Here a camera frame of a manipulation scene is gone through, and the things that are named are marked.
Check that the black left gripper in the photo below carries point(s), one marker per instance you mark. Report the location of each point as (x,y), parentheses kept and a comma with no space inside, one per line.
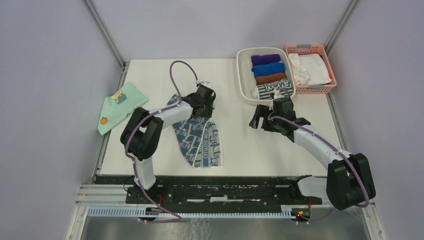
(208,112)

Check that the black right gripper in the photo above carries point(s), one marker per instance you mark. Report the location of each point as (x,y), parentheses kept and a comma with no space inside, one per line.
(262,111)

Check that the blue patterned towel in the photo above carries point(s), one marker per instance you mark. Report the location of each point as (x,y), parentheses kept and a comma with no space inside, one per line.
(199,142)

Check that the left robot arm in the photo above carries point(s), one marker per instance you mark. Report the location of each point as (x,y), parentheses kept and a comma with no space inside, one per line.
(190,118)

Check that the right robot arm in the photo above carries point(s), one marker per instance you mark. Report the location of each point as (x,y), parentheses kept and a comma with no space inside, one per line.
(348,182)

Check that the white plastic tub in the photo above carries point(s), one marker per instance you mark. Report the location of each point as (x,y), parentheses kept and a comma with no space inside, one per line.
(246,80)

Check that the brown rolled towel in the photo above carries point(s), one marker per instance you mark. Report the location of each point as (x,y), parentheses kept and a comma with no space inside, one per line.
(261,80)

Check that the blue rolled towel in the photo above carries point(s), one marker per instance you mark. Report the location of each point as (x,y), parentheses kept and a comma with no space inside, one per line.
(268,69)

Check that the purple rolled towel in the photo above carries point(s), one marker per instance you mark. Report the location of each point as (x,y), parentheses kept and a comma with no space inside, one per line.
(265,59)

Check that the pink plastic basket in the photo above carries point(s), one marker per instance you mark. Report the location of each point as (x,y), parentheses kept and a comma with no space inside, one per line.
(306,50)

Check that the mint green cartoon towel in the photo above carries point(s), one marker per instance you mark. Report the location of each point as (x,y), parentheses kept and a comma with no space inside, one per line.
(119,106)

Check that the white cloth in basket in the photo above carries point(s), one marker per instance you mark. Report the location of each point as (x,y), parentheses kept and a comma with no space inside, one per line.
(309,69)

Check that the orange item in basket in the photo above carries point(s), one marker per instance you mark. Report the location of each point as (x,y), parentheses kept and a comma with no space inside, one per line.
(322,57)

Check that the white slotted cable duct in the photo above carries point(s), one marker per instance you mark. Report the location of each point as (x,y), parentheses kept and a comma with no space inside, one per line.
(145,212)

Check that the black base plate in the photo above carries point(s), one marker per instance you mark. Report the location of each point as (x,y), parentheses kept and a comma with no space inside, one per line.
(227,194)

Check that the aluminium frame rail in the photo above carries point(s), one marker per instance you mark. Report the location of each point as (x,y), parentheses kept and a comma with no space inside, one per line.
(91,194)

